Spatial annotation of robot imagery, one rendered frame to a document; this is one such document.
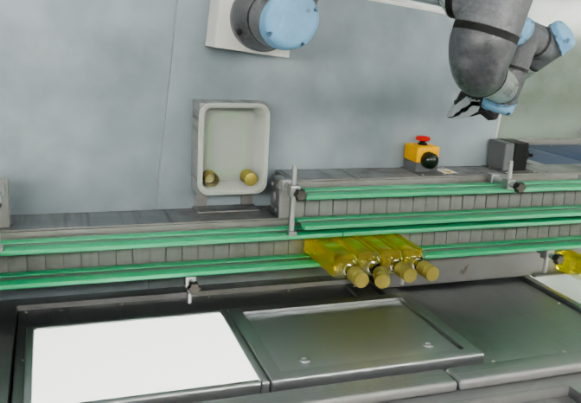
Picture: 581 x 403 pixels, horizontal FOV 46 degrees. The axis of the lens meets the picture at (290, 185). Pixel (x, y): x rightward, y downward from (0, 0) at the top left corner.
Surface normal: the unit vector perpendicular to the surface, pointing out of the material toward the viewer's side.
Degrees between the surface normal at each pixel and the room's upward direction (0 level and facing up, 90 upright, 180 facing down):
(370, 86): 0
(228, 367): 90
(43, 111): 0
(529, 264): 0
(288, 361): 90
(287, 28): 9
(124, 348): 90
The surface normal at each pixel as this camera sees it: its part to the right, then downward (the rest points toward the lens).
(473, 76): -0.35, 0.80
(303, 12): 0.28, 0.37
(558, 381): 0.05, -0.97
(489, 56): -0.02, 0.56
